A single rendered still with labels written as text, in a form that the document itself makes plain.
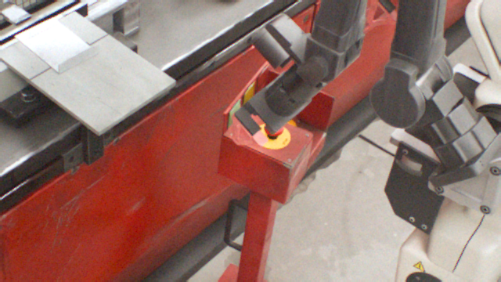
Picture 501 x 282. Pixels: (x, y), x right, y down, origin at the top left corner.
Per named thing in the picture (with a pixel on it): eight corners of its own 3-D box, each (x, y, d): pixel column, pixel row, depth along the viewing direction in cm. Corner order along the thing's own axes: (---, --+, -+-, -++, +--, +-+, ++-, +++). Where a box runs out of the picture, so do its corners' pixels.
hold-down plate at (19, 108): (17, 129, 155) (16, 117, 153) (-2, 114, 157) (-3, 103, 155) (138, 56, 172) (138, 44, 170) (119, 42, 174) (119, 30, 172)
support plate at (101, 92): (99, 136, 140) (99, 131, 139) (-4, 58, 150) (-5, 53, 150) (176, 84, 150) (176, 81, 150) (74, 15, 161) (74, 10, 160)
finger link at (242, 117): (213, 133, 141) (238, 109, 134) (239, 110, 146) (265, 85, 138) (240, 164, 141) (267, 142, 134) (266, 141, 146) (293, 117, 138)
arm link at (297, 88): (320, 91, 127) (340, 72, 130) (289, 56, 127) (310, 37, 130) (297, 111, 132) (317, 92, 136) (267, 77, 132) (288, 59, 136)
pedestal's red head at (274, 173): (284, 206, 177) (297, 146, 164) (216, 174, 181) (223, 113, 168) (323, 146, 190) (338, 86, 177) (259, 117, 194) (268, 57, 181)
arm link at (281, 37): (329, 74, 121) (361, 45, 126) (275, 12, 121) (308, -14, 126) (287, 110, 131) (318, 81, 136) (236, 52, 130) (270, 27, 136)
